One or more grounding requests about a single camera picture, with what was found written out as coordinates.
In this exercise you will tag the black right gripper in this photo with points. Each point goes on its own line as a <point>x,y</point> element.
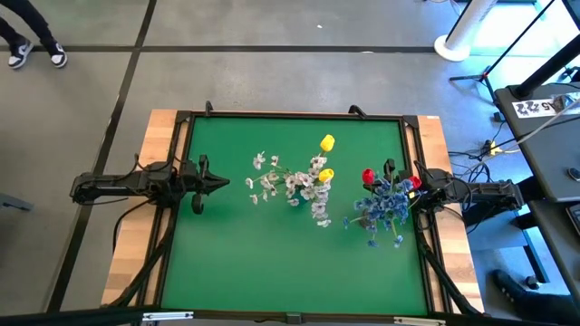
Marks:
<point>392,174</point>

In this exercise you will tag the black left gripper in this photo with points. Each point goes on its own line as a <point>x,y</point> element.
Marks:
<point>194,181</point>

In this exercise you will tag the red artificial tulip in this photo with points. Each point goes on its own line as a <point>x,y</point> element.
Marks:
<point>415,182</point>
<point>368,175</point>

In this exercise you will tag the white artificial flower spray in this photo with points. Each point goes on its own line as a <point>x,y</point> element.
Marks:
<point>317,208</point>
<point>260,158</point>

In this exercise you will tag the yellow artificial tulip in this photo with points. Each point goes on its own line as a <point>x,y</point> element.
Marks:
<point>326,175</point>
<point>327,142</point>

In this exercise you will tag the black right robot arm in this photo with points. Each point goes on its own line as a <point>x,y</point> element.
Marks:
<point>480,192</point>

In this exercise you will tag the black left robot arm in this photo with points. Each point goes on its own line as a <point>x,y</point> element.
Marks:
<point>118,183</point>

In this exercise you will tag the teal cut glass vase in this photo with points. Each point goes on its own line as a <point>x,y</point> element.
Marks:
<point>301,198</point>

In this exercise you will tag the green table mat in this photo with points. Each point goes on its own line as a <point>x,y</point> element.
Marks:
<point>272,271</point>

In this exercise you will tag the yellow plug power strip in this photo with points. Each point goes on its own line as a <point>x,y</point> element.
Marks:
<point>494,148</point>

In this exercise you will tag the white pole base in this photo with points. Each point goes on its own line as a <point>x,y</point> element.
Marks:
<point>453,50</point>

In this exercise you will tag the thin black tripod stand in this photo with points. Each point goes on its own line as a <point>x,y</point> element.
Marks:
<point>487,74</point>

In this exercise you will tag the black desk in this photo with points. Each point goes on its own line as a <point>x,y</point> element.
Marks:
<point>544,149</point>

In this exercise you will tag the white printed paper label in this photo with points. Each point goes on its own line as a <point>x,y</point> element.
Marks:
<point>530,108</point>

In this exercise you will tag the black caster wheel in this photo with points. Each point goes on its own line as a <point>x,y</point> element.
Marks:
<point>533,282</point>

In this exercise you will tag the black computer mouse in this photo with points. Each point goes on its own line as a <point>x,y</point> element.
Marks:
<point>574,174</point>

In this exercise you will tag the dark grey desk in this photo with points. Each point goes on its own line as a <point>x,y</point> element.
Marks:
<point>566,244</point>

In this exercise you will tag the black keyboard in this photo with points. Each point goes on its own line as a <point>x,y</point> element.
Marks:
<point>574,215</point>

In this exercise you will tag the thick black pole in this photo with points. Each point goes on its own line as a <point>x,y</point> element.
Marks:
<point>544,70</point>

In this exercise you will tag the grey chair leg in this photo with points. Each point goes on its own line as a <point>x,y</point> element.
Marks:
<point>16,202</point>

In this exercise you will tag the black frame clamp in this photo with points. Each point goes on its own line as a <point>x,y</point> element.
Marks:
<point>358,111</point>
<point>209,108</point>

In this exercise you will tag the black table frame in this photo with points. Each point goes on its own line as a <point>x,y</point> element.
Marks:
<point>294,114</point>

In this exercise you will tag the silver metal bracket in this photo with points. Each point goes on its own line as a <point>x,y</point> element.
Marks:
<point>167,316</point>
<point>419,321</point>

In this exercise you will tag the black frame beam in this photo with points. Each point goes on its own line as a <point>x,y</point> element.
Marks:
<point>68,317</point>

